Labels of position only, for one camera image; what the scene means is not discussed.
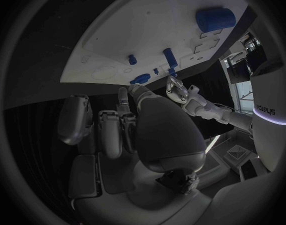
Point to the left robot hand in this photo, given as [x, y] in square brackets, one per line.
[177, 91]

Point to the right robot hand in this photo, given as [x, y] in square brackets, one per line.
[166, 131]

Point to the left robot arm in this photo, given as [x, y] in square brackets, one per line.
[215, 110]

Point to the white task board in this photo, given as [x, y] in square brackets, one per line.
[143, 41]

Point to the tiny blue plug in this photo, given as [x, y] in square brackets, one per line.
[156, 71]

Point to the long blue peg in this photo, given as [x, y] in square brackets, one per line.
[170, 58]

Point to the short blue peg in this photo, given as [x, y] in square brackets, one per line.
[132, 59]

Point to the large blue cylinder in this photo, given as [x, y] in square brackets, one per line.
[214, 19]

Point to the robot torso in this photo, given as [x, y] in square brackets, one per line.
[269, 120]

